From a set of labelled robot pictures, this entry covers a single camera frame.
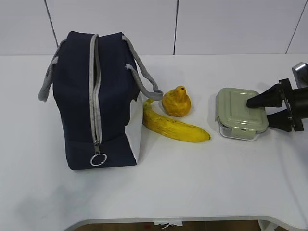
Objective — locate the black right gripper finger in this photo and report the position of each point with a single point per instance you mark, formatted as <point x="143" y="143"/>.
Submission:
<point x="280" y="120"/>
<point x="269" y="98"/>

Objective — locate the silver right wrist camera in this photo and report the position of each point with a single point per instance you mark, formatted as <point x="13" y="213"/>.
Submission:
<point x="300" y="72"/>

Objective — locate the navy blue lunch bag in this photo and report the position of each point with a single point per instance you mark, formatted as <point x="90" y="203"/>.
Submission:
<point x="98" y="83"/>

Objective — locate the green lid glass container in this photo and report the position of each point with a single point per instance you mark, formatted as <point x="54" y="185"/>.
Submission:
<point x="235" y="119"/>

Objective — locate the yellow banana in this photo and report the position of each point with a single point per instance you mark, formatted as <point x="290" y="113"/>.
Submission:
<point x="172" y="128"/>

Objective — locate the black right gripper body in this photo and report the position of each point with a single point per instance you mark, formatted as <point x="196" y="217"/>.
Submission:
<point x="296" y="101"/>

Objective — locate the white paper scrap under table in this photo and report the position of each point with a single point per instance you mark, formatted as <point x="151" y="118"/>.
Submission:
<point x="168" y="224"/>

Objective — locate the yellow pear-shaped fruit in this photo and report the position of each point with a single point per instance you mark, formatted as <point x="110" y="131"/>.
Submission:
<point x="176" y="102"/>

